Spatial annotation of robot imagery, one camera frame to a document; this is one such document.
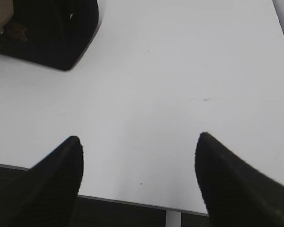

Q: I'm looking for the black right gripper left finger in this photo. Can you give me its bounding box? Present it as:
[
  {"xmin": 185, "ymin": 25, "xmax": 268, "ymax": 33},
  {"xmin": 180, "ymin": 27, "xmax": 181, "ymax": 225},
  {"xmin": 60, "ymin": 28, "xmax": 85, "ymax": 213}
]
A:
[{"xmin": 0, "ymin": 136, "xmax": 84, "ymax": 227}]

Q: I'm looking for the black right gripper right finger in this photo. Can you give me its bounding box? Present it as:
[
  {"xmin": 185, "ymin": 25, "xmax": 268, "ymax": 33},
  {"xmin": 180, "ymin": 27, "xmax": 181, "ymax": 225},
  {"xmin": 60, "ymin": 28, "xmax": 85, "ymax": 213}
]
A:
[{"xmin": 195, "ymin": 132, "xmax": 284, "ymax": 227}]

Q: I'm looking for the black canvas tote bag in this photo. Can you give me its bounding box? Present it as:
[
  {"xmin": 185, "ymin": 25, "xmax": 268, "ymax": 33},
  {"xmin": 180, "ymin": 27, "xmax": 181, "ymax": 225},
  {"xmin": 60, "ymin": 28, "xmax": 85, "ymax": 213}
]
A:
[{"xmin": 0, "ymin": 0, "xmax": 99, "ymax": 71}]

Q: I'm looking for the white table leg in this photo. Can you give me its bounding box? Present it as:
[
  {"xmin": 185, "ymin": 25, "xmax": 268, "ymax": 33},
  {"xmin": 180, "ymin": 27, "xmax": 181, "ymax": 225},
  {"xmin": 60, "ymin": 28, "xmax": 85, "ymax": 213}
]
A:
[{"xmin": 165, "ymin": 210, "xmax": 181, "ymax": 227}]

